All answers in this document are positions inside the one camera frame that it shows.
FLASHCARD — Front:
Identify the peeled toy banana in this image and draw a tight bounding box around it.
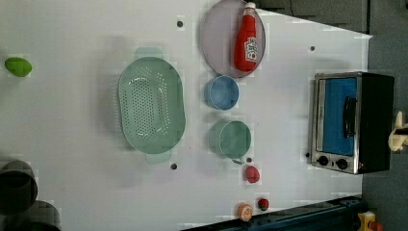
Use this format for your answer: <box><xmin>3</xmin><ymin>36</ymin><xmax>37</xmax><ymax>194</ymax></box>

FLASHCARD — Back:
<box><xmin>388</xmin><ymin>112</ymin><xmax>408</xmax><ymax>151</ymax></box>

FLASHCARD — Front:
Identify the black toaster oven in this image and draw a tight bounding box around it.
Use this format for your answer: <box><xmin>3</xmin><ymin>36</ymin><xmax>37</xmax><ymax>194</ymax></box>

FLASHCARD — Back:
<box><xmin>310</xmin><ymin>71</ymin><xmax>395</xmax><ymax>174</ymax></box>

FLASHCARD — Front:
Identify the blue cup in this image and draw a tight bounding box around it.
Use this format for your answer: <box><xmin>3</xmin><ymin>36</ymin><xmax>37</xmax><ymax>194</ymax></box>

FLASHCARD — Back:
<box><xmin>204</xmin><ymin>75</ymin><xmax>240</xmax><ymax>111</ymax></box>

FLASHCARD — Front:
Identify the green mug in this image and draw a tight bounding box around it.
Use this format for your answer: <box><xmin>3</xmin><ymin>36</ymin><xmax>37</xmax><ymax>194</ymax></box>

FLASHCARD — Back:
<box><xmin>209</xmin><ymin>120</ymin><xmax>252</xmax><ymax>165</ymax></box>

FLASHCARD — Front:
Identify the green perforated colander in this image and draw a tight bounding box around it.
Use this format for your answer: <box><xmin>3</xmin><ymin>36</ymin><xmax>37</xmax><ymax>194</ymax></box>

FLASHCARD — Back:
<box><xmin>117</xmin><ymin>47</ymin><xmax>186</xmax><ymax>164</ymax></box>

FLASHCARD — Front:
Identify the red ketchup bottle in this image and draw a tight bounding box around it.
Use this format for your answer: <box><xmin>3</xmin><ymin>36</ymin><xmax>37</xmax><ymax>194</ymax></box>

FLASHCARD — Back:
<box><xmin>234</xmin><ymin>2</ymin><xmax>258</xmax><ymax>72</ymax></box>

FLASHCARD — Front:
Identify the red toy strawberry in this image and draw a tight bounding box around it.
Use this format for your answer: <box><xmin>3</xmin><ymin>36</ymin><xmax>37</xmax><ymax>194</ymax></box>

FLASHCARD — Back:
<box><xmin>245</xmin><ymin>166</ymin><xmax>260</xmax><ymax>184</ymax></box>

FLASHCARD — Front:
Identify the grey round plate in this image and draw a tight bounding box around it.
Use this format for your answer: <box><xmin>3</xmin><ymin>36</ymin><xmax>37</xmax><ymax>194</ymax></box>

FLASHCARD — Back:
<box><xmin>199</xmin><ymin>0</ymin><xmax>252</xmax><ymax>78</ymax></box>

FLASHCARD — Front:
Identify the orange toy fruit half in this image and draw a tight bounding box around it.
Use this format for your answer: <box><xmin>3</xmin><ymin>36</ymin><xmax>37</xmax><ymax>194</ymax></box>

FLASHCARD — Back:
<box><xmin>237</xmin><ymin>203</ymin><xmax>253</xmax><ymax>222</ymax></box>

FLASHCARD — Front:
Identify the small red toy fruit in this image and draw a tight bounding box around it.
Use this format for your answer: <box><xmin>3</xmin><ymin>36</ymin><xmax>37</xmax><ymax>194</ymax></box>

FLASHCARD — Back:
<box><xmin>258</xmin><ymin>198</ymin><xmax>269</xmax><ymax>211</ymax></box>

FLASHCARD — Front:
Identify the blue crate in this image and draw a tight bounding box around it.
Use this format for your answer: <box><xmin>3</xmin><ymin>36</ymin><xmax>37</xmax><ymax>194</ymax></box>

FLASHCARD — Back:
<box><xmin>183</xmin><ymin>196</ymin><xmax>368</xmax><ymax>231</ymax></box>

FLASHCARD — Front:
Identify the black cylinder near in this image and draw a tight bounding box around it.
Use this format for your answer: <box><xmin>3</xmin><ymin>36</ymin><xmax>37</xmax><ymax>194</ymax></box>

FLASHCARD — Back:
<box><xmin>4</xmin><ymin>200</ymin><xmax>63</xmax><ymax>231</ymax></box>

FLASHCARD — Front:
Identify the black cylinder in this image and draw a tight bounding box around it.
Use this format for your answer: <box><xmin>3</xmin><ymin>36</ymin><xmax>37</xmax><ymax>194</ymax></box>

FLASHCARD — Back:
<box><xmin>4</xmin><ymin>200</ymin><xmax>63</xmax><ymax>231</ymax></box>
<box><xmin>0</xmin><ymin>161</ymin><xmax>38</xmax><ymax>216</ymax></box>

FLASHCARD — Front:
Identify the green toy avocado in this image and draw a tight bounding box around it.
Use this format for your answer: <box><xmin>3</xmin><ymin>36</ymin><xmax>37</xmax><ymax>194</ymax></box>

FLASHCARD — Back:
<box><xmin>5</xmin><ymin>57</ymin><xmax>33</xmax><ymax>77</ymax></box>

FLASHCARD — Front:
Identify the yellow red toy object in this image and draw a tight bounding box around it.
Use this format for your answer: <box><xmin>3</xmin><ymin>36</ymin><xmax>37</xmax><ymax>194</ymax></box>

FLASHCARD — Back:
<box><xmin>358</xmin><ymin>212</ymin><xmax>384</xmax><ymax>231</ymax></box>

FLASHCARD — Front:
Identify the black cylinder far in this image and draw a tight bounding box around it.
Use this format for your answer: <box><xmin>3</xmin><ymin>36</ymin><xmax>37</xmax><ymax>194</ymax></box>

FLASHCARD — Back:
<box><xmin>0</xmin><ymin>161</ymin><xmax>38</xmax><ymax>216</ymax></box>

